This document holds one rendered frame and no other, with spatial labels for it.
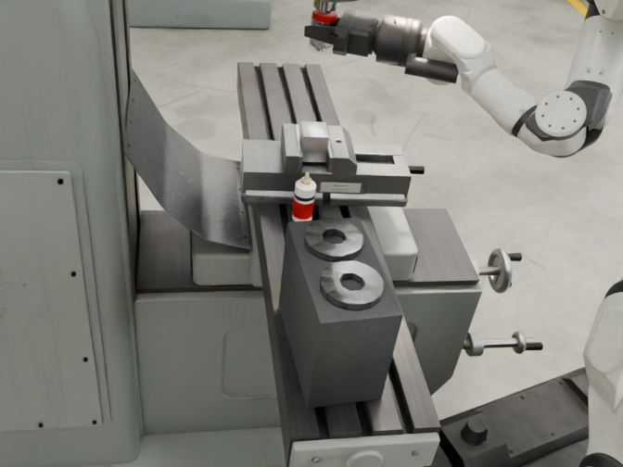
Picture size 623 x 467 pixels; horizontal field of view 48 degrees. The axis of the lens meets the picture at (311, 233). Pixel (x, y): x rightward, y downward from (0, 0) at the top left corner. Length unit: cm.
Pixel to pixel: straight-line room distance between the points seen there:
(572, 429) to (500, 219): 165
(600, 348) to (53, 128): 97
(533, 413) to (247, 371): 66
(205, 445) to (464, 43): 117
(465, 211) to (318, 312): 220
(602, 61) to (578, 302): 170
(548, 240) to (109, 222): 213
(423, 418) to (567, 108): 54
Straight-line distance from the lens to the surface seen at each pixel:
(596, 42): 129
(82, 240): 138
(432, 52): 133
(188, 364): 171
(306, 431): 107
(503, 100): 127
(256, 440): 191
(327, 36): 135
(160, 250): 164
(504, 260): 184
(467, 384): 241
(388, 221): 163
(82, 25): 118
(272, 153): 148
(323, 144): 143
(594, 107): 123
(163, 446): 190
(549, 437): 159
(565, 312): 280
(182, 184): 150
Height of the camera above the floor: 177
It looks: 39 degrees down
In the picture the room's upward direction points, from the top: 8 degrees clockwise
